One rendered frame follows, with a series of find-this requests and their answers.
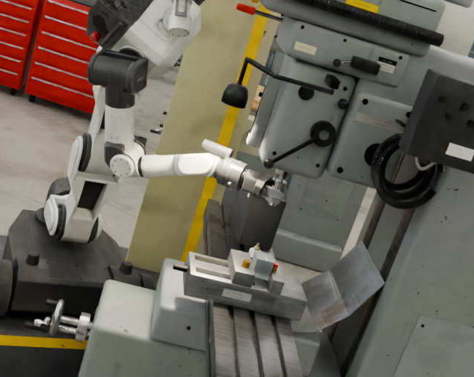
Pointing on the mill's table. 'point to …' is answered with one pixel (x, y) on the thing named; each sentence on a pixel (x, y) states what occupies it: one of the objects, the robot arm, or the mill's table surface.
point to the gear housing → (339, 51)
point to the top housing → (342, 25)
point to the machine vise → (197, 275)
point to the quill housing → (303, 117)
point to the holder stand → (255, 219)
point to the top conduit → (377, 20)
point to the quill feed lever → (327, 132)
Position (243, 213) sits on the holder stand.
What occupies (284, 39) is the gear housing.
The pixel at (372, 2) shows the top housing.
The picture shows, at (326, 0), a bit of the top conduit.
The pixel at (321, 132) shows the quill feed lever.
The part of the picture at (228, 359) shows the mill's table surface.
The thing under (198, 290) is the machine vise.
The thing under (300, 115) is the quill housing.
